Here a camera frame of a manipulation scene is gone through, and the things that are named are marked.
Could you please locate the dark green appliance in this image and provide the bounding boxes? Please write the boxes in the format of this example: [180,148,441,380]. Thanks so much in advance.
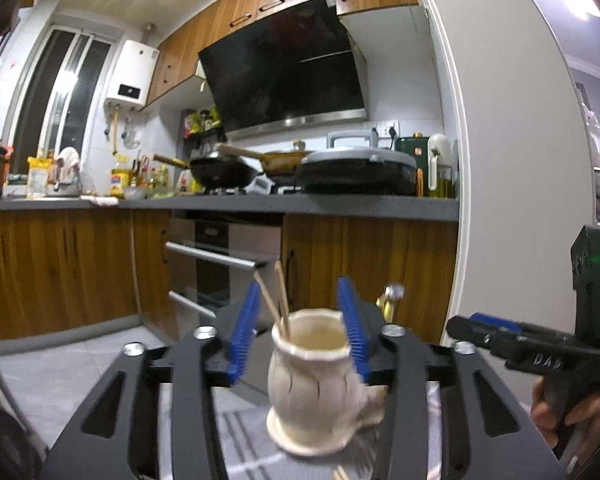
[395,135,431,166]

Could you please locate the kitchen window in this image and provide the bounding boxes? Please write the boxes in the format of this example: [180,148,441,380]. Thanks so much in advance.
[10,25,113,161]

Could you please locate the grey electric griddle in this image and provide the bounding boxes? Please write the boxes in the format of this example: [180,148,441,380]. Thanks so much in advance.
[294,130,418,196]

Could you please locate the wooden base cabinets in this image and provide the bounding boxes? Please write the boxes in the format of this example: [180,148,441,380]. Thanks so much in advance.
[0,207,458,346]

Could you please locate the stainless steel oven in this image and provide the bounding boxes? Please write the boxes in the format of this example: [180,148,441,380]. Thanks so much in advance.
[165,210,283,341]

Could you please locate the white cloth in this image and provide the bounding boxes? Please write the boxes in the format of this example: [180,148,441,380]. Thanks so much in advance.
[55,146,81,186]

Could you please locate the white water heater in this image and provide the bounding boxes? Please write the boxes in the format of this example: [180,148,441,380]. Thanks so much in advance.
[104,40,160,111]

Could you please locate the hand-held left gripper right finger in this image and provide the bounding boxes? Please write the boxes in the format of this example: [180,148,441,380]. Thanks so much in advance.
[336,276,566,480]

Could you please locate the person's right hand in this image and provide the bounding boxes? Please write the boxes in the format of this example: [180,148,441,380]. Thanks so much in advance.
[530,377,600,448]

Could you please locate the metal spoon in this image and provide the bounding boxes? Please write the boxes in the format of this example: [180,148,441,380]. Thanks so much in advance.
[377,282,406,323]

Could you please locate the grey kitchen countertop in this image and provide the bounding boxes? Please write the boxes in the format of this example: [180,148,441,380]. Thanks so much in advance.
[0,192,459,222]

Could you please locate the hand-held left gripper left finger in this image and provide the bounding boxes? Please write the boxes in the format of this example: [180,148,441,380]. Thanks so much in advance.
[40,280,261,480]

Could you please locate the yellow packet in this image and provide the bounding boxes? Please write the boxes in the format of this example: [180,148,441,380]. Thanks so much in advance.
[27,156,51,198]

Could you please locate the yellow frying pan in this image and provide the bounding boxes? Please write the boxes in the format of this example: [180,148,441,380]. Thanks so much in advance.
[215,142,313,176]

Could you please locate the black range hood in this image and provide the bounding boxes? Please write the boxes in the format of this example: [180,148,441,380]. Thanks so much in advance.
[197,0,371,136]

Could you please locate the black wok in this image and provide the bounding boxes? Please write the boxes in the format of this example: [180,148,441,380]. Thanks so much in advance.
[152,152,261,191]

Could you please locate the yellow oil bottle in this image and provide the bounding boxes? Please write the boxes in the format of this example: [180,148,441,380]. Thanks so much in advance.
[111,157,132,197]

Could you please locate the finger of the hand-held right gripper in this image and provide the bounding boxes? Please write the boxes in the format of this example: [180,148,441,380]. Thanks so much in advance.
[467,311,526,333]
[446,315,581,376]

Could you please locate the grey plaid tablecloth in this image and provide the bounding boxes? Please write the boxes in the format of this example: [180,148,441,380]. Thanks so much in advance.
[210,380,531,480]

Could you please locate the cream ceramic utensil holder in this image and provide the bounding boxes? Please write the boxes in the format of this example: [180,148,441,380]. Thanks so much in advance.
[266,309,386,456]

